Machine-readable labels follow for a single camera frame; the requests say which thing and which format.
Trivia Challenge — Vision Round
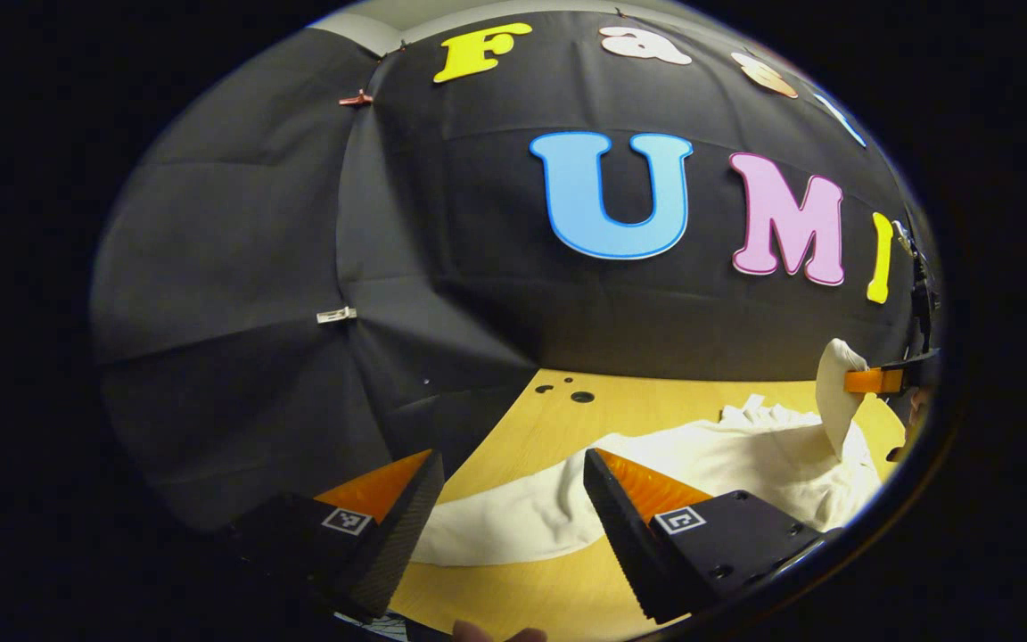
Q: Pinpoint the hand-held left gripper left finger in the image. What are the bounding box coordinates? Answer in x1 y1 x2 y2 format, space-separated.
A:
226 449 446 622

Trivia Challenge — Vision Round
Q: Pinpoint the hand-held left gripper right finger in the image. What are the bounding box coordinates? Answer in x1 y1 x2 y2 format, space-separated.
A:
583 448 842 624

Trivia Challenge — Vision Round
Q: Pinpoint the white sweatshirt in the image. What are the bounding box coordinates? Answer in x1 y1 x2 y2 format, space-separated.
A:
411 337 884 568

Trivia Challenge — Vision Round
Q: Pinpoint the black backdrop cloth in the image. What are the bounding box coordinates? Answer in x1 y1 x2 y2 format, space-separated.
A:
90 9 942 536

